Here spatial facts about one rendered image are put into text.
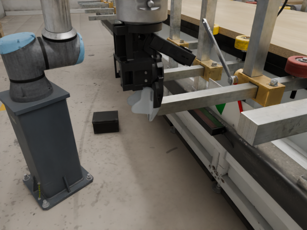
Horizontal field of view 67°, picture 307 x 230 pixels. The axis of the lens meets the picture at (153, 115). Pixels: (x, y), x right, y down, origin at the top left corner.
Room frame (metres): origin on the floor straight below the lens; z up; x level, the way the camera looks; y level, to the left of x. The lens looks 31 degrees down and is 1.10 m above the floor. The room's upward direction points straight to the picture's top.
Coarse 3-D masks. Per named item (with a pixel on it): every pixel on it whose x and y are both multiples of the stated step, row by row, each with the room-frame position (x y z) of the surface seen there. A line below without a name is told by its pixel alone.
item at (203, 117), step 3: (195, 111) 0.68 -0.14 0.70; (198, 111) 0.68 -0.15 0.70; (198, 114) 0.66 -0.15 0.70; (201, 114) 0.66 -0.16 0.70; (201, 117) 0.64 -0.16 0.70; (204, 117) 0.64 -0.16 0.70; (204, 120) 0.62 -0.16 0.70; (207, 120) 0.62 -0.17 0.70; (210, 120) 0.62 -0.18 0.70; (207, 123) 0.60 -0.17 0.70; (210, 123) 0.60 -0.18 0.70; (213, 123) 0.60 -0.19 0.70; (210, 126) 0.59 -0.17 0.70; (213, 126) 0.59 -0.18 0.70; (216, 126) 0.59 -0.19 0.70
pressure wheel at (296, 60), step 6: (288, 60) 0.60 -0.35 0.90; (294, 60) 0.59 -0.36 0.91; (300, 60) 0.60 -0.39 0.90; (306, 60) 0.59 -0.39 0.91; (288, 66) 0.59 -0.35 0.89; (294, 66) 0.57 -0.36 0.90; (300, 66) 0.56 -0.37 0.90; (306, 66) 0.56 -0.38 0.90; (288, 72) 0.58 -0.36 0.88; (294, 72) 0.57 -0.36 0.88; (300, 72) 0.56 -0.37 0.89; (306, 72) 0.55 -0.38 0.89; (294, 90) 0.59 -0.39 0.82; (294, 96) 0.59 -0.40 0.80
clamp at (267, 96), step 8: (240, 72) 0.60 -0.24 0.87; (240, 80) 0.59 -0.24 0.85; (248, 80) 0.56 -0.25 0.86; (256, 80) 0.54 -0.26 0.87; (264, 80) 0.54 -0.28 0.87; (264, 88) 0.51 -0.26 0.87; (272, 88) 0.50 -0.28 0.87; (280, 88) 0.51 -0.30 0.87; (256, 96) 0.52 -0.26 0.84; (264, 96) 0.50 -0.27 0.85; (272, 96) 0.50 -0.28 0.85; (280, 96) 0.51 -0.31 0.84; (264, 104) 0.50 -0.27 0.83; (272, 104) 0.50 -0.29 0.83
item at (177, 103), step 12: (240, 84) 0.54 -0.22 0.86; (252, 84) 0.54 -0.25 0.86; (288, 84) 0.56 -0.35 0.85; (300, 84) 0.57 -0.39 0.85; (168, 96) 0.48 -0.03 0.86; (180, 96) 0.48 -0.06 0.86; (192, 96) 0.48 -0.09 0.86; (204, 96) 0.48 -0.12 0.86; (216, 96) 0.49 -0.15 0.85; (228, 96) 0.50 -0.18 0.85; (240, 96) 0.51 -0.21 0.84; (252, 96) 0.52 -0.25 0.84; (168, 108) 0.45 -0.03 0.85; (180, 108) 0.46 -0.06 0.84; (192, 108) 0.47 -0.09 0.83
